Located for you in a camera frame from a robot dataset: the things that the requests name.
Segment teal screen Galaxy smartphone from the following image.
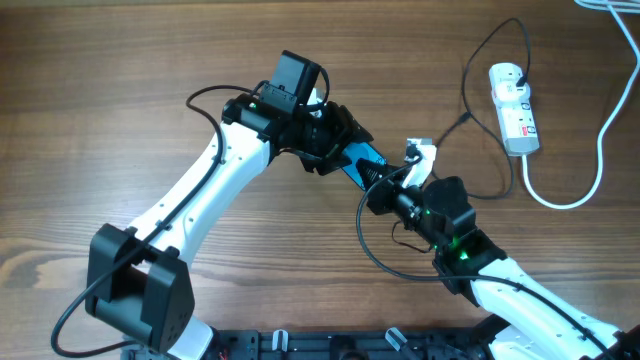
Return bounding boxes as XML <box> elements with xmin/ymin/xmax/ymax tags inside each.
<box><xmin>342</xmin><ymin>142</ymin><xmax>388</xmax><ymax>191</ymax></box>

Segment black charger cable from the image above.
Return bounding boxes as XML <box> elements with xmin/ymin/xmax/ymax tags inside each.
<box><xmin>429</xmin><ymin>18</ymin><xmax>532</xmax><ymax>201</ymax></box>

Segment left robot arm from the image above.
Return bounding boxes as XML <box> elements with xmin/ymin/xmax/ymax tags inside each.
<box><xmin>84</xmin><ymin>51</ymin><xmax>373</xmax><ymax>359</ymax></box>

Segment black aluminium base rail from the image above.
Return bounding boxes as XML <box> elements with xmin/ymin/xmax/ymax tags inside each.
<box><xmin>119</xmin><ymin>327</ymin><xmax>501</xmax><ymax>360</ymax></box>

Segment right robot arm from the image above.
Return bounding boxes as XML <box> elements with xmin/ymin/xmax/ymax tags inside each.
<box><xmin>356</xmin><ymin>159</ymin><xmax>639</xmax><ymax>359</ymax></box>

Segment white charger plug adapter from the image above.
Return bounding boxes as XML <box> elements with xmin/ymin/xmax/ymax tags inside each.
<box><xmin>491</xmin><ymin>80</ymin><xmax>531</xmax><ymax>107</ymax></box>

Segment white power strip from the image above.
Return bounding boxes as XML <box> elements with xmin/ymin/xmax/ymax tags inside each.
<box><xmin>489</xmin><ymin>63</ymin><xmax>540</xmax><ymax>157</ymax></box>

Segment white cables at corner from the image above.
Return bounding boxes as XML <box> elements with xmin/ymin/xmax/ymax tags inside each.
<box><xmin>573</xmin><ymin>0</ymin><xmax>640</xmax><ymax>15</ymax></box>

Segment white power strip cord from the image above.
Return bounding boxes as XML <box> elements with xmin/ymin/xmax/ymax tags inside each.
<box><xmin>521</xmin><ymin>0</ymin><xmax>640</xmax><ymax>211</ymax></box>

